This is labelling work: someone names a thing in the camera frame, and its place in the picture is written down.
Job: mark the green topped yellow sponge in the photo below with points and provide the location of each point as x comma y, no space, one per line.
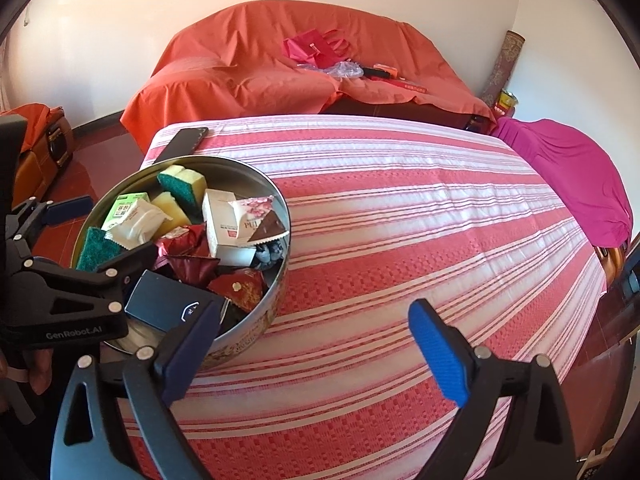
175,215

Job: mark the white rectangular box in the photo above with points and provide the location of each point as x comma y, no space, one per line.
222,229

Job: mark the red gift bag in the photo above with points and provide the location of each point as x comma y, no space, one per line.
318,49

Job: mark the round metal tin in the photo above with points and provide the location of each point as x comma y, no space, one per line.
238,330

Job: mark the red white striped tablecloth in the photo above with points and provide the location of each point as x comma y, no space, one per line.
384,212

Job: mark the black remote on sofa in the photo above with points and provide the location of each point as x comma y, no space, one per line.
373,73

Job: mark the green tissue pack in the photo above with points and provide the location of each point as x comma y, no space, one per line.
120,207

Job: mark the black smartphone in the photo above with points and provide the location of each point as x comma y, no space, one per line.
184,142

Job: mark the dark red gold snack packet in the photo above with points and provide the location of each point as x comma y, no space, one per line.
197,271

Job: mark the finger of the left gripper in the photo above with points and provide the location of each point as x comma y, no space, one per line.
123,271
67,210

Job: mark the clear plastic wrap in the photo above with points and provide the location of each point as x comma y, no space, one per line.
340,70

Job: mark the rolled patterned rug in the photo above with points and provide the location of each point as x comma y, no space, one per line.
503,67

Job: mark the white wet wipe packet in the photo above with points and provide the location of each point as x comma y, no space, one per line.
138,226

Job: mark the dark grey logo box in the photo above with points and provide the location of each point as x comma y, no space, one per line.
164,303

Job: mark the orange brown bag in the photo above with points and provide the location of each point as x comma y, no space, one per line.
48,146

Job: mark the orange covered sofa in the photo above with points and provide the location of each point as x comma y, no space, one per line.
232,64

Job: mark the magenta covered chair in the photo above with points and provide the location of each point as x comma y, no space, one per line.
579,172

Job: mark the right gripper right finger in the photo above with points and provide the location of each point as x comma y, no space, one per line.
536,441

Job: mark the red snack packet white flower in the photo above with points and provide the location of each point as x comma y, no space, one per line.
243,287

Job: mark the small yellow sponge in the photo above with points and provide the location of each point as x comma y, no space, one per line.
185,185

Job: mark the yellow tin can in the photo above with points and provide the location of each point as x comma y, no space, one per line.
505,104

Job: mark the pink floral brown sachet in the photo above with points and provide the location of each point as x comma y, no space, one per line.
256,221

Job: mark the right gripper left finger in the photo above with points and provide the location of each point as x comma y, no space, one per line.
90,440

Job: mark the bright red snack packet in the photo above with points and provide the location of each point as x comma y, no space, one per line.
184,240

